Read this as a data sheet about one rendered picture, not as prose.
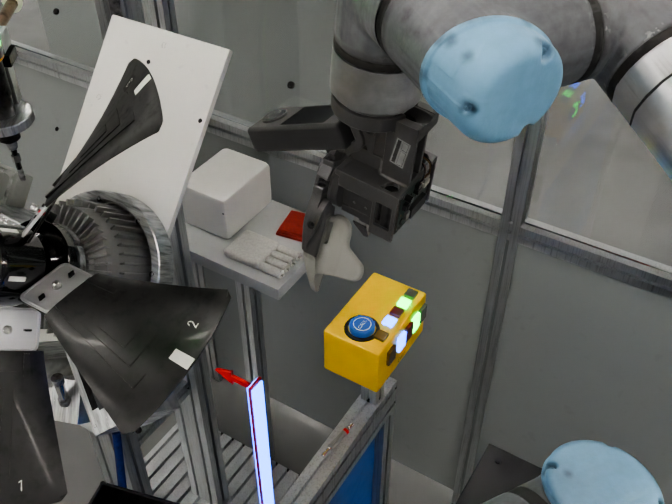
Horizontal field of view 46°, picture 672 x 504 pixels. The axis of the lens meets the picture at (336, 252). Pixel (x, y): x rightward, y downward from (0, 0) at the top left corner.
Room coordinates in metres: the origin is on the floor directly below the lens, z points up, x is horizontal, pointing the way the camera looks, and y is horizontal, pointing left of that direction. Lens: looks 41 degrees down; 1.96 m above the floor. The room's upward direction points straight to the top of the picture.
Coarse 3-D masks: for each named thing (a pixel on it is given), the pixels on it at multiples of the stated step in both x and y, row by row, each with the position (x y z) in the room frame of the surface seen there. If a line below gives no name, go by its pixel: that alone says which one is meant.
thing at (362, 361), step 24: (360, 288) 0.93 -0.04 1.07; (384, 288) 0.93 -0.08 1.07; (360, 312) 0.88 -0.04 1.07; (384, 312) 0.88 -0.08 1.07; (408, 312) 0.88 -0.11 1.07; (336, 336) 0.83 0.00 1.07; (336, 360) 0.82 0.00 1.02; (360, 360) 0.80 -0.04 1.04; (384, 360) 0.80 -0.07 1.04; (360, 384) 0.80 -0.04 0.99
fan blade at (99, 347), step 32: (96, 288) 0.81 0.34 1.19; (128, 288) 0.80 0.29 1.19; (160, 288) 0.80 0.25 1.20; (192, 288) 0.79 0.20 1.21; (64, 320) 0.75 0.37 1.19; (96, 320) 0.74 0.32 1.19; (128, 320) 0.74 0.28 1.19; (160, 320) 0.74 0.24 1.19; (96, 352) 0.70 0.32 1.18; (128, 352) 0.69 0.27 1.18; (160, 352) 0.69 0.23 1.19; (192, 352) 0.69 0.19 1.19; (96, 384) 0.65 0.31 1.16; (128, 384) 0.65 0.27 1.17; (160, 384) 0.65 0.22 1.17; (128, 416) 0.61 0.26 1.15
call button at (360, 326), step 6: (354, 318) 0.85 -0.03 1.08; (360, 318) 0.85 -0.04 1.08; (366, 318) 0.85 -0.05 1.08; (354, 324) 0.84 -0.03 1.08; (360, 324) 0.84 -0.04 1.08; (366, 324) 0.84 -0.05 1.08; (372, 324) 0.84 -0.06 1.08; (354, 330) 0.83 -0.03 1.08; (360, 330) 0.83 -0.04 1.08; (366, 330) 0.83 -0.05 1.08; (372, 330) 0.83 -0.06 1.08; (360, 336) 0.82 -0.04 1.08; (366, 336) 0.82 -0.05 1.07
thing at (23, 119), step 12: (0, 36) 0.84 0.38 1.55; (12, 48) 0.86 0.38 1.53; (12, 60) 0.84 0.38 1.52; (12, 72) 0.85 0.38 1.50; (12, 84) 0.84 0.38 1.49; (12, 96) 0.84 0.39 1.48; (24, 108) 0.83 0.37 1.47; (12, 120) 0.80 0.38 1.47; (24, 120) 0.80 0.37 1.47; (0, 132) 0.78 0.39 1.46; (12, 132) 0.79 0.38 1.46
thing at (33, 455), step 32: (0, 352) 0.77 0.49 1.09; (32, 352) 0.79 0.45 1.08; (0, 384) 0.74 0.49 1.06; (32, 384) 0.75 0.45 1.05; (0, 416) 0.71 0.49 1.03; (32, 416) 0.72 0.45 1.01; (0, 448) 0.68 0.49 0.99; (32, 448) 0.68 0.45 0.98; (0, 480) 0.65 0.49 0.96; (32, 480) 0.65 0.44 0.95; (64, 480) 0.66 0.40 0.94
